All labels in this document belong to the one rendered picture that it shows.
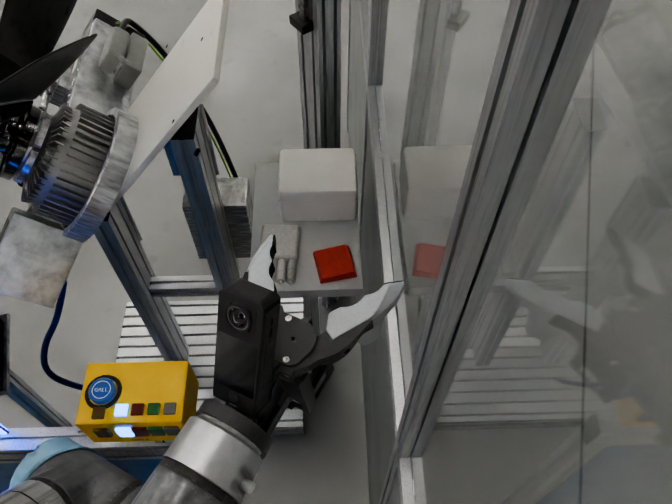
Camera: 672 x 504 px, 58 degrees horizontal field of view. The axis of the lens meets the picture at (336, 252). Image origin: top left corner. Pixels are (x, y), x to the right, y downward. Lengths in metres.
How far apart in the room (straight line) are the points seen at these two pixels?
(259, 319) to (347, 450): 1.58
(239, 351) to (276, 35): 2.88
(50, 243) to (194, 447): 0.81
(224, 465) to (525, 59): 0.37
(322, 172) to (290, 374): 0.83
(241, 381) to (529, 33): 0.34
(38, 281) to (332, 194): 0.60
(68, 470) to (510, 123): 0.49
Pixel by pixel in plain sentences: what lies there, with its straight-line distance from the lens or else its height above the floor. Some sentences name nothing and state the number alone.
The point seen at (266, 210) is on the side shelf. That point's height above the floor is 0.86.
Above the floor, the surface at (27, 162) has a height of 1.16.
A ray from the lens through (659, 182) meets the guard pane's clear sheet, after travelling 0.26.
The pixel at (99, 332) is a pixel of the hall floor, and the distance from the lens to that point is 2.35.
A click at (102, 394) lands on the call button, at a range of 1.01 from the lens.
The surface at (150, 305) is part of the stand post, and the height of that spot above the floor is 0.54.
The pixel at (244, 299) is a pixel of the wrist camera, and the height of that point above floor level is 1.55.
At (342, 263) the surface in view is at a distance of 1.29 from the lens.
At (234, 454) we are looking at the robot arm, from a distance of 0.52.
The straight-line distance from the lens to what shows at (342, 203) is 1.32.
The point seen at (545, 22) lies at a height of 1.77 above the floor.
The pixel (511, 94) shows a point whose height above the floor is 1.73.
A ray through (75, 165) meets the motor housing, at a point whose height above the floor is 1.15.
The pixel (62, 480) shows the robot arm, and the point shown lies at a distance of 0.64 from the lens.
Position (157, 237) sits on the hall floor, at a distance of 2.51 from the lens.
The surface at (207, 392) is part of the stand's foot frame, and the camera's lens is 2.06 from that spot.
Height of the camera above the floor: 1.96
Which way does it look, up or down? 56 degrees down
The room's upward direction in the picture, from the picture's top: straight up
